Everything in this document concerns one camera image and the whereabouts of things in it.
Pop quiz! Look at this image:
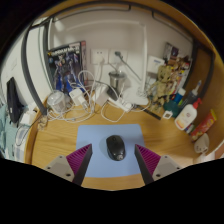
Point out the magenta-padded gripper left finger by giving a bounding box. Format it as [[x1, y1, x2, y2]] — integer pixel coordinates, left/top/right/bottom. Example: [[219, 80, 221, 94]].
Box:
[[44, 143, 94, 187]]

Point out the white mug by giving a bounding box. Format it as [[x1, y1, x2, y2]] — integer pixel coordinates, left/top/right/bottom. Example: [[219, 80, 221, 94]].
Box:
[[193, 132, 211, 155]]

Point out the clear plastic snack bag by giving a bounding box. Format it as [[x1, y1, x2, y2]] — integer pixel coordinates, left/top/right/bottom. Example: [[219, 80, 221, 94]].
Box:
[[37, 118, 49, 131]]

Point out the white pump lotion bottle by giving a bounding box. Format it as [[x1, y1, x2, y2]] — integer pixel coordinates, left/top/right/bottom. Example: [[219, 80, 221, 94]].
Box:
[[174, 98, 203, 131]]

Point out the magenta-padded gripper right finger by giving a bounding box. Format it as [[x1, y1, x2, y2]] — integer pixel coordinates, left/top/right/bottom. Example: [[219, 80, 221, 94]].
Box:
[[134, 144, 183, 186]]

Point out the small white cube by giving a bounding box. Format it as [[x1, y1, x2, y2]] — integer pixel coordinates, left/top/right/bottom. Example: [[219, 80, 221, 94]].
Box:
[[162, 110, 174, 120]]

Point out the red yellow snack can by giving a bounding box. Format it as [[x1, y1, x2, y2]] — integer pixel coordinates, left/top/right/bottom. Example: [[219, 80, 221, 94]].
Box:
[[189, 109, 218, 142]]

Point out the steel cup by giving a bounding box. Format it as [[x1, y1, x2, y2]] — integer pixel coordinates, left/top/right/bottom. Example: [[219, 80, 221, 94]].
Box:
[[108, 70, 127, 91]]

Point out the white wall socket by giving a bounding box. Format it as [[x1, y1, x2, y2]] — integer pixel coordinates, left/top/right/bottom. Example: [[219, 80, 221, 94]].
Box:
[[90, 48, 128, 65]]

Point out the robot model kit box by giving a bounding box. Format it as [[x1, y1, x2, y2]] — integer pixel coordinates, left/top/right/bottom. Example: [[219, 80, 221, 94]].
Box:
[[46, 40, 88, 94]]

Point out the black computer mouse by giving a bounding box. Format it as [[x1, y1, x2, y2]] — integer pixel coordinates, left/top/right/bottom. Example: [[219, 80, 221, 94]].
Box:
[[105, 134, 127, 162]]

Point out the blue mouse pad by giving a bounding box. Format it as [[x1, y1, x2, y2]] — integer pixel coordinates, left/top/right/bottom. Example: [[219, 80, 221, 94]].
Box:
[[75, 123, 146, 178]]

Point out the white charger block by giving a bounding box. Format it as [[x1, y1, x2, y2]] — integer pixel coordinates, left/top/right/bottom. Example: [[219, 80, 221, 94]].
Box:
[[68, 87, 86, 107]]

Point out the black hanging bag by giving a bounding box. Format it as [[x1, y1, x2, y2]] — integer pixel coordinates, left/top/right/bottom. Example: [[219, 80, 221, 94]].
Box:
[[6, 77, 25, 124]]

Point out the teal blanket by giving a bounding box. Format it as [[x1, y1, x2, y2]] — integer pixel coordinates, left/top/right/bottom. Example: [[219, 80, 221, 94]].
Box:
[[0, 104, 18, 158]]

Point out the brown tree figure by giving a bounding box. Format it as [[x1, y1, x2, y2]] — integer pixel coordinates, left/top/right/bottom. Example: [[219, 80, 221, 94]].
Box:
[[148, 64, 176, 113]]

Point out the white power strip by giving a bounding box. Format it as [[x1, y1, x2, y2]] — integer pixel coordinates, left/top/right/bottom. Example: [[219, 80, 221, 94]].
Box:
[[109, 96, 134, 113]]

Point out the clear domed plastic cup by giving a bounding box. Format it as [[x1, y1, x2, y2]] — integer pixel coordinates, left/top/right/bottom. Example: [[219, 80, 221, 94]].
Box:
[[46, 89, 67, 114]]

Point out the white paper box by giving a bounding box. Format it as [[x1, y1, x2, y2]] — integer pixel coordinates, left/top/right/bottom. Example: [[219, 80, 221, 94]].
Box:
[[19, 111, 37, 127]]

